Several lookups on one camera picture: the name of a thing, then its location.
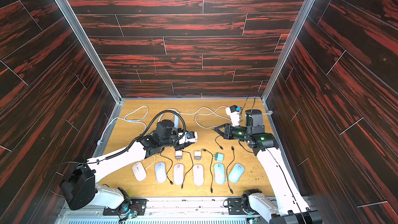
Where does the light blue mouse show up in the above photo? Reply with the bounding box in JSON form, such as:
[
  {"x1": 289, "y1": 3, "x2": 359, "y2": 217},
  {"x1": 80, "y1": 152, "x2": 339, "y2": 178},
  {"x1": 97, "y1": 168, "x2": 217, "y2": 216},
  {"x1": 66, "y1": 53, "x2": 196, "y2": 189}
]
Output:
[{"x1": 228, "y1": 163, "x2": 245, "y2": 183}]

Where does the white wireless mouse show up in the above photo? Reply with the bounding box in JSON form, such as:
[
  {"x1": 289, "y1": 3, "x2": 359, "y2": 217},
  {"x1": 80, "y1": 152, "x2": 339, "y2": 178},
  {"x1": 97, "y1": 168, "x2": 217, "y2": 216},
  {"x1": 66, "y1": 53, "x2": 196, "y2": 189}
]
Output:
[{"x1": 132, "y1": 162, "x2": 147, "y2": 181}]

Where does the grey blue mouse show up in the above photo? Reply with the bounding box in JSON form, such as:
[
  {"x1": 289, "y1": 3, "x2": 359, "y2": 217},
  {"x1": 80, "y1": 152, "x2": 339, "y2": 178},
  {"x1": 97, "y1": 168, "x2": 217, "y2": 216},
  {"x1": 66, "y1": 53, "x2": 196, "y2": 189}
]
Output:
[{"x1": 214, "y1": 163, "x2": 226, "y2": 185}]

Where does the white power strip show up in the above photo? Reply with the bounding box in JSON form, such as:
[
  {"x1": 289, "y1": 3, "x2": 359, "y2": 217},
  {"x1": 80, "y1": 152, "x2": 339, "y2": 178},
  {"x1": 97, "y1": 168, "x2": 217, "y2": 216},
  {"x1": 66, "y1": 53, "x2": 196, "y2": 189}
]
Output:
[{"x1": 174, "y1": 115, "x2": 179, "y2": 129}]

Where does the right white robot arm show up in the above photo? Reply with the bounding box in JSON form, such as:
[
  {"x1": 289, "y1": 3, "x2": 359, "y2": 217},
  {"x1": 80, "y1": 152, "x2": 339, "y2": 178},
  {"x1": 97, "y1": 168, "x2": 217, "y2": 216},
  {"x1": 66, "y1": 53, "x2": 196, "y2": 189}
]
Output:
[{"x1": 214, "y1": 105, "x2": 323, "y2": 224}]

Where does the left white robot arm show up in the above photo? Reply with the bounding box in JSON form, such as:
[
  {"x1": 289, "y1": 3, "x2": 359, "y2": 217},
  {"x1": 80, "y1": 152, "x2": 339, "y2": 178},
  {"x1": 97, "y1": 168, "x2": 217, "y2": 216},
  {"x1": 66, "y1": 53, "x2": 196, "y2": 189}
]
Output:
[{"x1": 60, "y1": 120, "x2": 198, "y2": 215}]

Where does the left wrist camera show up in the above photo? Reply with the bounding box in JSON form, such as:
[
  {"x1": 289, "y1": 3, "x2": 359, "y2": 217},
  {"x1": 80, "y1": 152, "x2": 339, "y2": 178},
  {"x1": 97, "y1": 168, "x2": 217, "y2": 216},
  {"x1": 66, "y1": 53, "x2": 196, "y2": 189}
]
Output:
[{"x1": 179, "y1": 131, "x2": 198, "y2": 146}]

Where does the white cable right side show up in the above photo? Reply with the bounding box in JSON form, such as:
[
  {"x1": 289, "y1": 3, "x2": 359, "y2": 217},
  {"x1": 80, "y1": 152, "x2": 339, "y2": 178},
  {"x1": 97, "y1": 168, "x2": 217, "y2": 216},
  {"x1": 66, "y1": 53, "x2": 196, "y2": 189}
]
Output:
[{"x1": 178, "y1": 105, "x2": 274, "y2": 130}]

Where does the white cable left side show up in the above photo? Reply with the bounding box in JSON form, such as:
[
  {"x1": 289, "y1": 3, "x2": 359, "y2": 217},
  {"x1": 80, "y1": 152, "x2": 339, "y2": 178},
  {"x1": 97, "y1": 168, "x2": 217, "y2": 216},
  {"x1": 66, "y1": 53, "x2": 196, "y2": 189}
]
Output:
[{"x1": 97, "y1": 105, "x2": 179, "y2": 146}]

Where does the aluminium frame left post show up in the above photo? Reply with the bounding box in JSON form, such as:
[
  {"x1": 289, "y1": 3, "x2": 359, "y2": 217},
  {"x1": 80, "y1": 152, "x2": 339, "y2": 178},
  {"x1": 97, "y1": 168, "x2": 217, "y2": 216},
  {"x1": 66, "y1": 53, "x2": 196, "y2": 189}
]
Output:
[{"x1": 55, "y1": 0, "x2": 121, "y2": 157}]

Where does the aluminium frame post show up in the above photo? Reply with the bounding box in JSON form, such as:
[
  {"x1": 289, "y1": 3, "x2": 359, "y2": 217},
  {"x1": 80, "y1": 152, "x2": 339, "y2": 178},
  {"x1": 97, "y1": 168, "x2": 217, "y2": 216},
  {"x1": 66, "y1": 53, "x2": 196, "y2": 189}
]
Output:
[
  {"x1": 55, "y1": 0, "x2": 121, "y2": 157},
  {"x1": 262, "y1": 0, "x2": 327, "y2": 187}
]

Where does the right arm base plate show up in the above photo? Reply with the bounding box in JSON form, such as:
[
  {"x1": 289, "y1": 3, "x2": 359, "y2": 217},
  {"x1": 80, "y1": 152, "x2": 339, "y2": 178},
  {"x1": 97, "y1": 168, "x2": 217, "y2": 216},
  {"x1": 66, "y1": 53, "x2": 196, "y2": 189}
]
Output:
[{"x1": 223, "y1": 189, "x2": 262, "y2": 215}]

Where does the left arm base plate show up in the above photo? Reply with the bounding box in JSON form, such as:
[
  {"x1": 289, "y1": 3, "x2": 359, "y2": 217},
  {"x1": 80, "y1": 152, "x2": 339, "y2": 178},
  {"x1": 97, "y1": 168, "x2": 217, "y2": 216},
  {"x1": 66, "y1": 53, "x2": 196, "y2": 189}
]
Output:
[{"x1": 103, "y1": 187, "x2": 148, "y2": 219}]

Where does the aluminium frame right post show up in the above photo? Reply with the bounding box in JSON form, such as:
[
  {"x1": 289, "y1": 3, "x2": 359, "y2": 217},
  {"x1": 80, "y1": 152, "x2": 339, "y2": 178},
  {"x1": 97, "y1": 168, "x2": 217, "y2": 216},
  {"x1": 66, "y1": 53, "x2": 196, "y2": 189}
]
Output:
[{"x1": 262, "y1": 0, "x2": 327, "y2": 187}]

